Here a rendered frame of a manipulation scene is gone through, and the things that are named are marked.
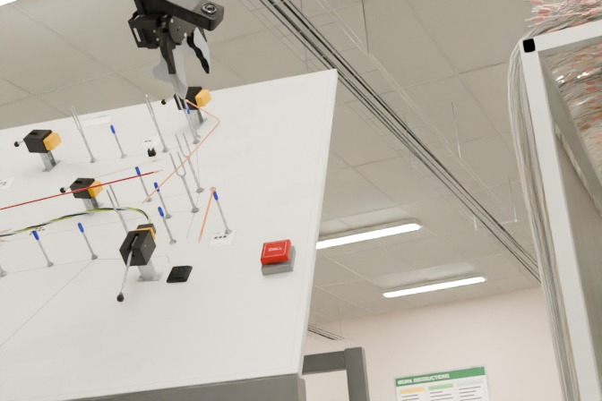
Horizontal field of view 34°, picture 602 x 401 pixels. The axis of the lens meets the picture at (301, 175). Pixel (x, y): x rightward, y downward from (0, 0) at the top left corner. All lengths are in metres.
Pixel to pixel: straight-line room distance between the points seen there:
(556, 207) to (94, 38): 4.18
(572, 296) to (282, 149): 0.73
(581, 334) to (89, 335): 0.83
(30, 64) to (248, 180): 4.00
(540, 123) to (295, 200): 0.49
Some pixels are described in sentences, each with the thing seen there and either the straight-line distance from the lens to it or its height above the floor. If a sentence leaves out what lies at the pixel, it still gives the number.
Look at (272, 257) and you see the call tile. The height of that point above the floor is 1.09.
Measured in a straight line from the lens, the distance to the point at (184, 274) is 1.79.
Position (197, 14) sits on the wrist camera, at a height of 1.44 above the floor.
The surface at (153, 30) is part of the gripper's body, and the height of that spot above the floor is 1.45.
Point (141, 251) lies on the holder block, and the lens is 1.76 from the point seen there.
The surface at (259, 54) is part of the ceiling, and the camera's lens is 5.82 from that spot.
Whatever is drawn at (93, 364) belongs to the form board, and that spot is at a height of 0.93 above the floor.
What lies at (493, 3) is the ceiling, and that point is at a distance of 5.60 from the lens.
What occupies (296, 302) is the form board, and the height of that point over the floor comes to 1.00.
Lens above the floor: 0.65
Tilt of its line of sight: 20 degrees up
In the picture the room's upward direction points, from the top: 5 degrees counter-clockwise
